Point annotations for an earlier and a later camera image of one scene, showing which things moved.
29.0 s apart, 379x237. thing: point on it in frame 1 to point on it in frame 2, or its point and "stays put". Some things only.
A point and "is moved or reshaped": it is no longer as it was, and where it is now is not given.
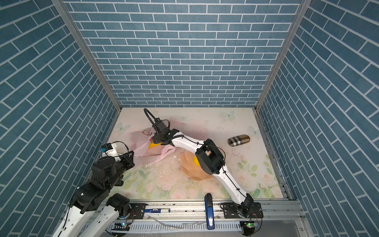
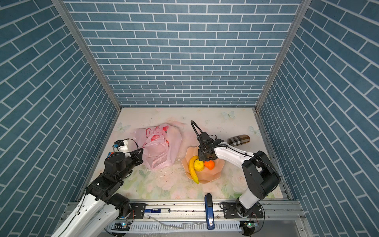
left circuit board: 121,226 stays put
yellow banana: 152,144 to 192,168
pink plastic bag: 144,155 is moved or reshaped
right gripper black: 155,138 to 200,154
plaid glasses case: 239,139 stays put
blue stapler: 209,211 stays put
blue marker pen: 157,210 stays put
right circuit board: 250,225 stays put
